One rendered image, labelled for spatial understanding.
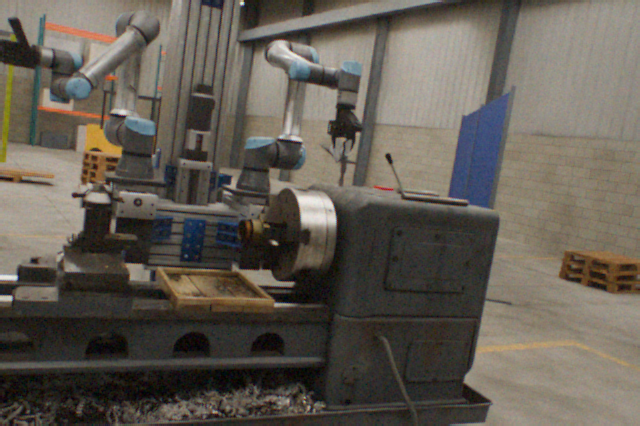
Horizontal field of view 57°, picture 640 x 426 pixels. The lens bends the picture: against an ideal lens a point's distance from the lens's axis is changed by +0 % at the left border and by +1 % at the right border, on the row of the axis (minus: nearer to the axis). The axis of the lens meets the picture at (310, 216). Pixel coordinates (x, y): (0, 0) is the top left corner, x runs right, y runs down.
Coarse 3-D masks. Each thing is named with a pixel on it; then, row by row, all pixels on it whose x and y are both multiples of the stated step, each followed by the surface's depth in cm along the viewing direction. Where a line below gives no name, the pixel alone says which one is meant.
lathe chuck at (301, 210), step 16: (288, 192) 192; (304, 192) 190; (288, 208) 191; (304, 208) 183; (320, 208) 186; (288, 224) 190; (304, 224) 181; (320, 224) 183; (320, 240) 183; (288, 256) 188; (304, 256) 182; (320, 256) 184; (272, 272) 199; (288, 272) 186
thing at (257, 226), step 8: (240, 224) 190; (248, 224) 186; (256, 224) 187; (264, 224) 190; (240, 232) 191; (248, 232) 185; (256, 232) 186; (240, 240) 188; (248, 240) 187; (256, 240) 187; (264, 240) 190
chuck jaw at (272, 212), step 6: (270, 198) 197; (276, 198) 198; (270, 204) 196; (276, 204) 197; (264, 210) 194; (270, 210) 195; (276, 210) 196; (258, 216) 193; (264, 216) 193; (270, 216) 194; (276, 216) 195; (282, 216) 196; (264, 222) 192; (270, 222) 193; (276, 222) 193; (282, 222) 195
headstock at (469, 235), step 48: (336, 192) 200; (384, 192) 219; (336, 240) 192; (384, 240) 188; (432, 240) 194; (480, 240) 204; (336, 288) 189; (384, 288) 190; (432, 288) 197; (480, 288) 207
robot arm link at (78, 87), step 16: (144, 16) 222; (128, 32) 218; (144, 32) 219; (112, 48) 214; (128, 48) 217; (144, 48) 224; (96, 64) 211; (112, 64) 214; (64, 80) 210; (80, 80) 206; (96, 80) 211; (64, 96) 211; (80, 96) 206
